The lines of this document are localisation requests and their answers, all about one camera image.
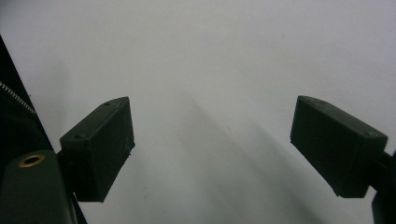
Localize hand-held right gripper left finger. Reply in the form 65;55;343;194
59;96;136;203

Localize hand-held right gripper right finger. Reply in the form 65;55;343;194
290;95;389;199

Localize black zippered bag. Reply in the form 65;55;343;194
0;34;54;175

